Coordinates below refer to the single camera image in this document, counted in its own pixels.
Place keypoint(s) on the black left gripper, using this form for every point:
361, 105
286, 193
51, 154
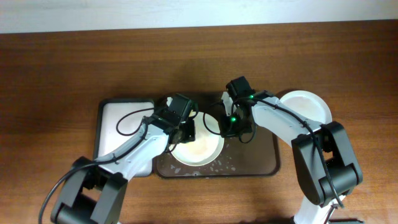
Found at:
191, 130

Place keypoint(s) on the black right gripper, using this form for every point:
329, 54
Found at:
226, 130

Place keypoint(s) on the cream white plate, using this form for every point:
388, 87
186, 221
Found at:
207, 145

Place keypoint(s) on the pale green plate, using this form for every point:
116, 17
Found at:
308, 105

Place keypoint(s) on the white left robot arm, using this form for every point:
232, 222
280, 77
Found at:
94, 191

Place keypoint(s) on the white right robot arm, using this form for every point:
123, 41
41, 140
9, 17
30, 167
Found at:
326, 166

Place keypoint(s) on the brown plastic tray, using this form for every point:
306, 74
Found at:
249, 157

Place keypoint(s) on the white tray with black rim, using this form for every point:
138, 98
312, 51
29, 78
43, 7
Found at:
117, 117

